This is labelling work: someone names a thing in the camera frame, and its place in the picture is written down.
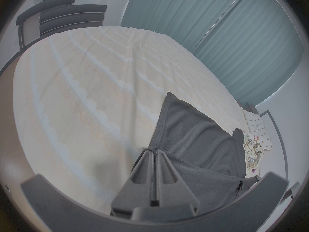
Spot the white printed pillow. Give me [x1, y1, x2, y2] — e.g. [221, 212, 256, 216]
[242, 107, 272, 152]

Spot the black T-shirt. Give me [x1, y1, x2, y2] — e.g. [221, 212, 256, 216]
[142, 91, 261, 203]

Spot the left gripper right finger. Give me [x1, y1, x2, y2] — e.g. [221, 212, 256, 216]
[156, 149, 200, 210]

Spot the blue-green curtain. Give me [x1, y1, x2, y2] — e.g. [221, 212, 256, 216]
[120, 0, 257, 54]
[192, 0, 305, 103]

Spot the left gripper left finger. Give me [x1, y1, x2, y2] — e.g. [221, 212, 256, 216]
[111, 149, 155, 213]

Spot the bed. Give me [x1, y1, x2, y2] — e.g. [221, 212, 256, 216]
[13, 26, 288, 217]

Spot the white printed pyjama garment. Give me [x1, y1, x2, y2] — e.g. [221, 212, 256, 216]
[242, 131, 265, 171]

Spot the dark grey chest of drawers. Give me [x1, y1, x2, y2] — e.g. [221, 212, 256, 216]
[15, 0, 107, 50]

